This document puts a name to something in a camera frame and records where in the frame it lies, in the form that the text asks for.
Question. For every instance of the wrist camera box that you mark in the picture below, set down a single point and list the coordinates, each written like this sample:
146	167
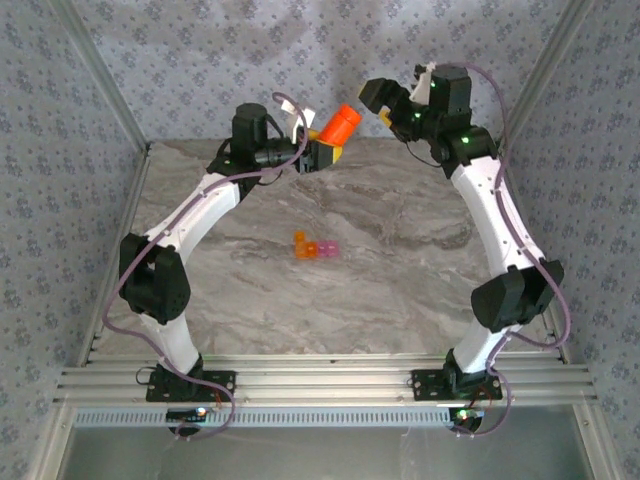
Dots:
295	122
422	85

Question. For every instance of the aluminium mounting rail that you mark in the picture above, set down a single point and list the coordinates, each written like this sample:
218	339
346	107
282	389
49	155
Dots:
320	380

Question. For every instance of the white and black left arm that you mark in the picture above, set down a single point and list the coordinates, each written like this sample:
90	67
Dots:
160	290

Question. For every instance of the small circuit board with LED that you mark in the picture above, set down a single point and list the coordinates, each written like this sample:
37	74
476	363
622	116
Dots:
467	414
187	414

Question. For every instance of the orange and pink pill organizer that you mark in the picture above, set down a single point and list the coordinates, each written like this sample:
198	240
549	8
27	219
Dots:
325	249

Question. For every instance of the orange pill bottle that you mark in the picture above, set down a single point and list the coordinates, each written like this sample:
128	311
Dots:
340	125

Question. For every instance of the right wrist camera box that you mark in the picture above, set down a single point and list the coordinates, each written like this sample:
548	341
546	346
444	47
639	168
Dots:
422	85

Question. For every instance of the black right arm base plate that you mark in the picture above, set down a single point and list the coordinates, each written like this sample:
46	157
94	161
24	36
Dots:
425	385

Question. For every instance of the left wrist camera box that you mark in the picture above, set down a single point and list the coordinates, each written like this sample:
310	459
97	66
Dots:
295	122

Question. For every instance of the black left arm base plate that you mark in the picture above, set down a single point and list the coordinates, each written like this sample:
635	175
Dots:
220	385

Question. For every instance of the aluminium table side rail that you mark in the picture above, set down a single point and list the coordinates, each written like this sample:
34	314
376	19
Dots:
519	200
135	190

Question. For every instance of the aluminium frame post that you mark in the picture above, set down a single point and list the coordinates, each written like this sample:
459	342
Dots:
100	75
545	75

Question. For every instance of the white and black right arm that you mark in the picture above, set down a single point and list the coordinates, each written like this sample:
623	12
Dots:
515	300

